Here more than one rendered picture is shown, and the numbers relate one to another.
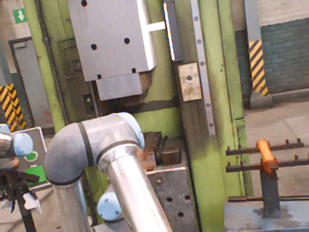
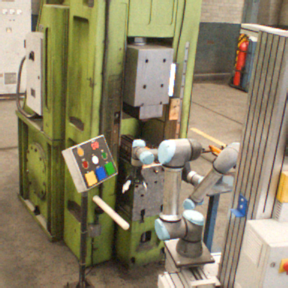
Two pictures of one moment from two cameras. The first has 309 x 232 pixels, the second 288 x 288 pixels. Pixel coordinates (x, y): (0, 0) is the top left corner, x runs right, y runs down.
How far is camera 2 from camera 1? 2.33 m
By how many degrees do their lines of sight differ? 42
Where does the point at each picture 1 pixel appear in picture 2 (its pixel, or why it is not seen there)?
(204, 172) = not seen: hidden behind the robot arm
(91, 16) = (148, 69)
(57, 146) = (232, 158)
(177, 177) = not seen: hidden behind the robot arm
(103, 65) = (146, 97)
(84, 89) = (116, 108)
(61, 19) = (115, 62)
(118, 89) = (150, 112)
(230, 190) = not seen: hidden behind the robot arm
